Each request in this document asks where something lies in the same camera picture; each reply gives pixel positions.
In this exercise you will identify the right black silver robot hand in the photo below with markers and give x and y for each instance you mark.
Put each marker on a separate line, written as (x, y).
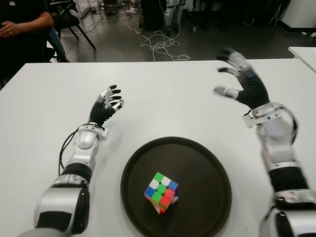
(249, 86)

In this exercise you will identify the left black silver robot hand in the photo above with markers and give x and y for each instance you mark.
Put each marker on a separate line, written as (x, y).
(101, 112)

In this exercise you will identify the multicoloured Rubik's cube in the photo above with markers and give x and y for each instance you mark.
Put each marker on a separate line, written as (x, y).
(161, 193)

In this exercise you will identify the left silver black robot arm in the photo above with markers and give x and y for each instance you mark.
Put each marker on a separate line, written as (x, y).
(81, 150)

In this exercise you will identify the right silver black robot arm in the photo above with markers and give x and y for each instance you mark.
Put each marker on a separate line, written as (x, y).
(284, 160)

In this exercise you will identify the dark brown round plate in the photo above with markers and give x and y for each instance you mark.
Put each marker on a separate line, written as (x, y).
(175, 190)

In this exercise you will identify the white side table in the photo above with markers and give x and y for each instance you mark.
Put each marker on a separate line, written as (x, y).
(304, 54)

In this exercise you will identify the white cabinet with black base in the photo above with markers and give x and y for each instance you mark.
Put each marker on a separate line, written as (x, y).
(301, 12)

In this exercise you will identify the black chair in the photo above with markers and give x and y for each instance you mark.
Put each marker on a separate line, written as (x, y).
(70, 22)

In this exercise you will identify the seated person in black shirt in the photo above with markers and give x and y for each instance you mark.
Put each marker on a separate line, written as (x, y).
(24, 44)

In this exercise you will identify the white humanoid robot in background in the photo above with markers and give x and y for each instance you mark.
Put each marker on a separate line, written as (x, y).
(170, 17)

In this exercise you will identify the white glass display cabinet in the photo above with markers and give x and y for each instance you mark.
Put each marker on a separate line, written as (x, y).
(82, 7)

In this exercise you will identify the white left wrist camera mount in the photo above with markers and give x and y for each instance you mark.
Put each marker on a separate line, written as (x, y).
(105, 134)

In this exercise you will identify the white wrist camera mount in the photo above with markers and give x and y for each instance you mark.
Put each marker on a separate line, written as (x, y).
(105, 134)
(256, 117)

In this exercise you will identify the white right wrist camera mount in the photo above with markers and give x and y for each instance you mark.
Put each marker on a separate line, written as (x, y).
(256, 117)

